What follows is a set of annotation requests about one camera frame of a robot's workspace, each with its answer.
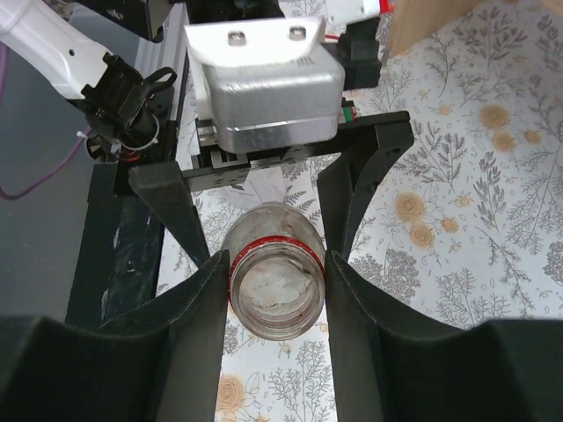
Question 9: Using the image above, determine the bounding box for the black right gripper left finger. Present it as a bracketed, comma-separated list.
[1, 251, 230, 421]

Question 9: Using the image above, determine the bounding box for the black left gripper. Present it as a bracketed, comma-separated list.
[128, 111, 413, 266]

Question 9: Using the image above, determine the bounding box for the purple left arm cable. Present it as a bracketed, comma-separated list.
[0, 43, 93, 201]

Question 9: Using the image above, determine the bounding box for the wooden shelf unit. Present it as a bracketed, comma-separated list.
[386, 0, 481, 57]

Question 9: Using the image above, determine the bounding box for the small glass bottle red rim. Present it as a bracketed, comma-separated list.
[222, 202, 325, 341]

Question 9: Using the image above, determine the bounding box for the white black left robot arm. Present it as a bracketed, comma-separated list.
[1, 1, 414, 265]

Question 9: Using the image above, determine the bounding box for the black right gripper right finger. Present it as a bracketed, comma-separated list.
[325, 252, 562, 421]

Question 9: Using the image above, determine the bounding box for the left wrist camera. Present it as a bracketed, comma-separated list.
[184, 17, 345, 154]

